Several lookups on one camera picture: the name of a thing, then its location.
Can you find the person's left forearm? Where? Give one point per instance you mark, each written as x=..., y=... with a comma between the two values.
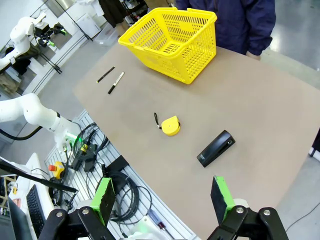
x=262, y=42

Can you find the black keyboard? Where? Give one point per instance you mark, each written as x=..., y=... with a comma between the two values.
x=36, y=210

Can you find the black metal rack frame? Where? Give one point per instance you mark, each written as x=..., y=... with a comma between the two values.
x=50, y=60

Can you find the clear plastic storage box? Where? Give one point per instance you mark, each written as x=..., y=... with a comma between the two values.
x=107, y=35

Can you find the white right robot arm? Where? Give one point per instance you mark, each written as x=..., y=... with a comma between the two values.
x=141, y=231

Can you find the white lab robot arm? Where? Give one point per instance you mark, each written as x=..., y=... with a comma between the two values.
x=20, y=32

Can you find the white side desk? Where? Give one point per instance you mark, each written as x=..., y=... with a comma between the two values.
x=35, y=165

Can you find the person in navy jacket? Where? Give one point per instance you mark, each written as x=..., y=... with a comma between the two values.
x=232, y=22

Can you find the yellow plastic shopping basket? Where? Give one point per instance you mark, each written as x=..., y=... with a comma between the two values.
x=160, y=57

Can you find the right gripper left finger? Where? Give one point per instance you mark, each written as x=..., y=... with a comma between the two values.
x=105, y=200

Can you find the black camera stand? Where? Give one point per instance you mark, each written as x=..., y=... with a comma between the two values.
x=37, y=178

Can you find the black floor stand foot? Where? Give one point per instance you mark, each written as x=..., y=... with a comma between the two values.
x=314, y=150

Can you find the grey slotted mounting plate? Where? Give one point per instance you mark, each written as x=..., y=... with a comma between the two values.
x=162, y=212

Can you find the yellow emergency stop box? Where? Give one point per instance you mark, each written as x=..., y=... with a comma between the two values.
x=57, y=170

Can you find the dark hanging clothes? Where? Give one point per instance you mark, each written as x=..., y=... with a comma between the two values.
x=112, y=10

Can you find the person's left hand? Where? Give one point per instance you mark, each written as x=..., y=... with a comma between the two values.
x=255, y=57

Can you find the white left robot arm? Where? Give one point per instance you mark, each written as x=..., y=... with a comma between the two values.
x=37, y=112

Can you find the black lab robot gripper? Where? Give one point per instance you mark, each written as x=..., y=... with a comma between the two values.
x=46, y=32

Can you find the yellow tape measure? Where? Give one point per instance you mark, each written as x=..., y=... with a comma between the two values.
x=170, y=127

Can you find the black stapler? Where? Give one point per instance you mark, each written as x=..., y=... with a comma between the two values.
x=215, y=150

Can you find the dark monitor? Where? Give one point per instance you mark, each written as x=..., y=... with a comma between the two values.
x=12, y=222

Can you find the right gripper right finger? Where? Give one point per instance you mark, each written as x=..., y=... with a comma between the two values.
x=222, y=200

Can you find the white marker with black cap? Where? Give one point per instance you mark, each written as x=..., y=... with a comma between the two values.
x=116, y=82

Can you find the black pen with yellow tip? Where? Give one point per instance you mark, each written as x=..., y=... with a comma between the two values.
x=106, y=74

